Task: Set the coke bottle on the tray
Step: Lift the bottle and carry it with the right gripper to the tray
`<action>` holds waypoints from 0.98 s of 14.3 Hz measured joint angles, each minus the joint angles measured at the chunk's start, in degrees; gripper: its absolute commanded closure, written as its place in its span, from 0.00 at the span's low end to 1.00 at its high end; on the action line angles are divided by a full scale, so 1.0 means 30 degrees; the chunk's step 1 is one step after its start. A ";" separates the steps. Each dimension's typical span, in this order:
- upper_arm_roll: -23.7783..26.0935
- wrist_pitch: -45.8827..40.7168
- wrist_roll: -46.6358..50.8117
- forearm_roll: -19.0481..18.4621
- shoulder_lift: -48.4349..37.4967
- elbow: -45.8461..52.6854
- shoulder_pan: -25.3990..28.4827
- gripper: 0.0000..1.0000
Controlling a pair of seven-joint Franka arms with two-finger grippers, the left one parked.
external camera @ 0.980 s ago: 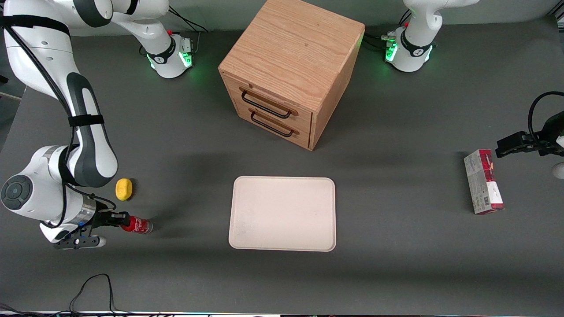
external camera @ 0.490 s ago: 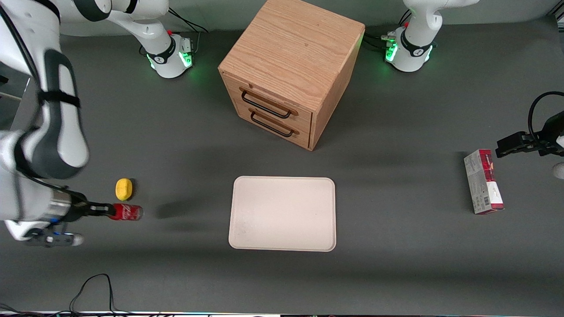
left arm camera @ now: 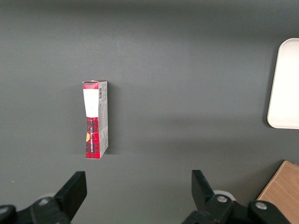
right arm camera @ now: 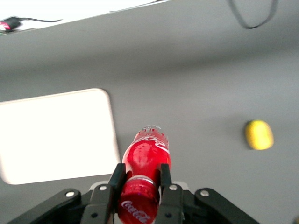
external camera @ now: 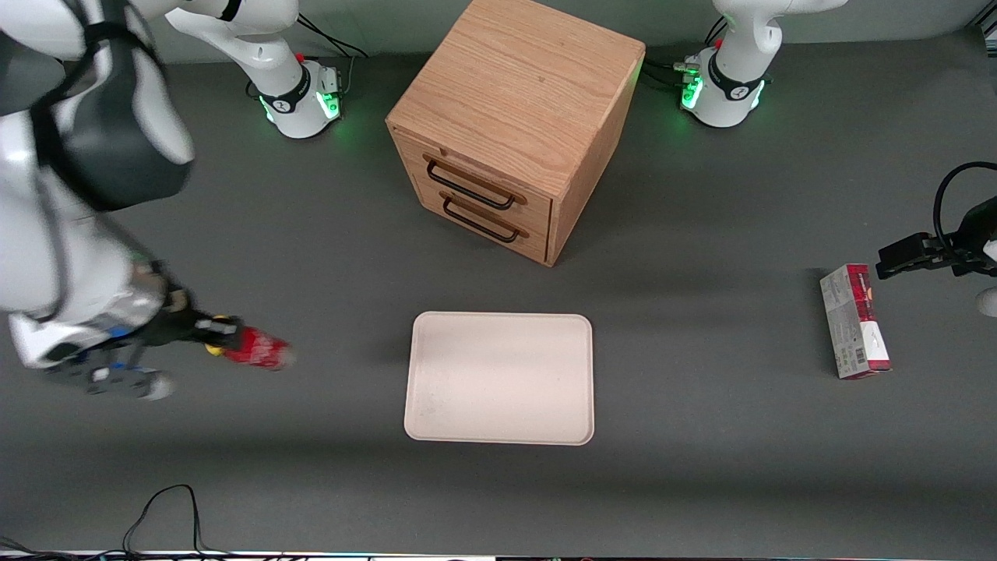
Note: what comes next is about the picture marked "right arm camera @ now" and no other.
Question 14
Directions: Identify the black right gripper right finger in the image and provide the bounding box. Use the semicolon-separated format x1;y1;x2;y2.
156;163;185;224

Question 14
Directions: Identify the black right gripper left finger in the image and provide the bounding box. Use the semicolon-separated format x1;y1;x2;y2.
80;163;127;224

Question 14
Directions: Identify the red coke bottle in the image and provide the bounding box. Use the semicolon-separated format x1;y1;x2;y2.
117;124;172;224

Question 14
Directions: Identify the cream plastic tray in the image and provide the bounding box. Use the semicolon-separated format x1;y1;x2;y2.
0;88;121;186

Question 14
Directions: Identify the yellow lemon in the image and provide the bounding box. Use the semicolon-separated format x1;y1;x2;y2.
244;119;275;151

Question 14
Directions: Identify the red and black device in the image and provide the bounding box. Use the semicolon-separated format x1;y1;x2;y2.
0;15;22;34

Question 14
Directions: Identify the thin black device cable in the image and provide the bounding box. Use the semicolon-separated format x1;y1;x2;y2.
18;16;63;23

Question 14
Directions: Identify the black looped table cable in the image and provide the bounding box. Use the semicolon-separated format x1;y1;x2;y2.
227;0;279;30

